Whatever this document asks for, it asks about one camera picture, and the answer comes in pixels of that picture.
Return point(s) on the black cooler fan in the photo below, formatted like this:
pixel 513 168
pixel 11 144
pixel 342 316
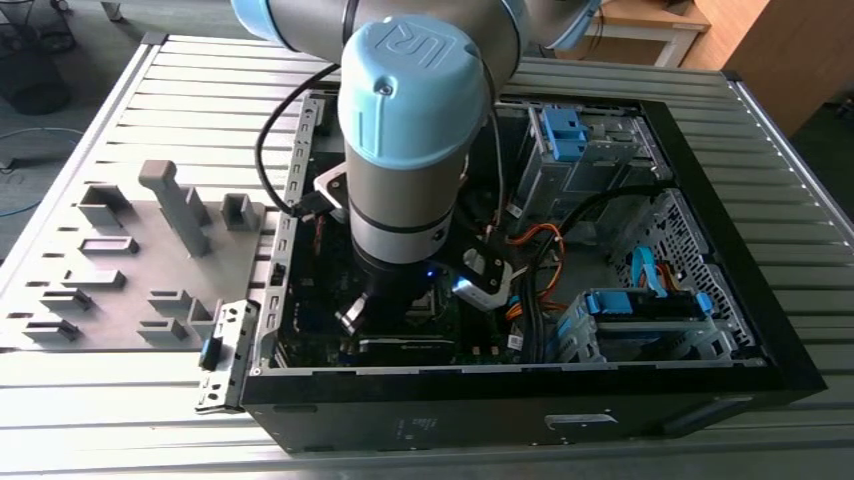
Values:
pixel 477 210

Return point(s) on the black mesh trash bin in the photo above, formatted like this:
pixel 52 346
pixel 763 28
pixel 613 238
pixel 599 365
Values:
pixel 37 90

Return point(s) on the blue black bracket clip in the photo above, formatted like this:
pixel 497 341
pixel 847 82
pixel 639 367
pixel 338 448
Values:
pixel 213 354

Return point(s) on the black graphics card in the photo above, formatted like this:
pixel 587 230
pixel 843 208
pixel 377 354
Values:
pixel 402 346

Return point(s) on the blue plastic drive latch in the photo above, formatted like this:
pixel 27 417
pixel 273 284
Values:
pixel 569 150
pixel 564 122

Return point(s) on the wooden cabinet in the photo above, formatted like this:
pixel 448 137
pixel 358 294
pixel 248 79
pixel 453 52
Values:
pixel 795 50

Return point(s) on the grey metal drive cage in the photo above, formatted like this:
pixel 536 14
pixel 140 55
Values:
pixel 581 175

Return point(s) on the metal slot retainer bracket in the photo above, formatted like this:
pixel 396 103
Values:
pixel 236 330

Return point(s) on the green motherboard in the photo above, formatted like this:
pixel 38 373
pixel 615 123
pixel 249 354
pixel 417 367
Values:
pixel 321 285

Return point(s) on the black RAM slot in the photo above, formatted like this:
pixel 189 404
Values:
pixel 472 337
pixel 493 337

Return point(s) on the grey metal disk bay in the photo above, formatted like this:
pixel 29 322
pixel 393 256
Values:
pixel 731 345

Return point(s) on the grey parts rack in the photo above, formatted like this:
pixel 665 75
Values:
pixel 108 315

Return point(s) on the hard disk in blue carrier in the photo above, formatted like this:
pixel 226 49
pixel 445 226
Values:
pixel 608 305

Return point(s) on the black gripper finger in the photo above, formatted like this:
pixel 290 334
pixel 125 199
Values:
pixel 352 314

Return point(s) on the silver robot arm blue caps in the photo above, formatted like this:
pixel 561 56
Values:
pixel 401 200

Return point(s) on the black open PC case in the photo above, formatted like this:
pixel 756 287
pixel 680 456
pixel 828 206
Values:
pixel 468 410

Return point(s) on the CPU with silver top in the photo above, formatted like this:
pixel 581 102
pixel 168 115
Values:
pixel 424 303

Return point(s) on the white framed wooden desk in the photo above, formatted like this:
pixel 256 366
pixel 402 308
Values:
pixel 655 17

